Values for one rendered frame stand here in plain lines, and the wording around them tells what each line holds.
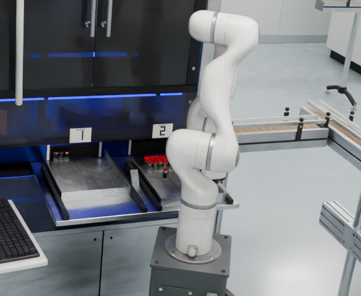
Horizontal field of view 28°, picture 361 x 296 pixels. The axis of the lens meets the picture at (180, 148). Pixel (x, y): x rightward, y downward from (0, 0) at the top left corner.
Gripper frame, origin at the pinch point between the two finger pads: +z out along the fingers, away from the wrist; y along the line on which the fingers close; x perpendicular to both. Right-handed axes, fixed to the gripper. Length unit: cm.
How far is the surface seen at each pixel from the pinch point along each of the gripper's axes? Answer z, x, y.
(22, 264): 12, 17, 73
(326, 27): 81, -494, -372
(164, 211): 4.5, 4.8, 19.4
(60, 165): 4, -38, 48
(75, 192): 1.3, -9.2, 49.0
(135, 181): 2.3, -15.6, 24.1
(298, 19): 70, -494, -333
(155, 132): -8.9, -35.1, 10.1
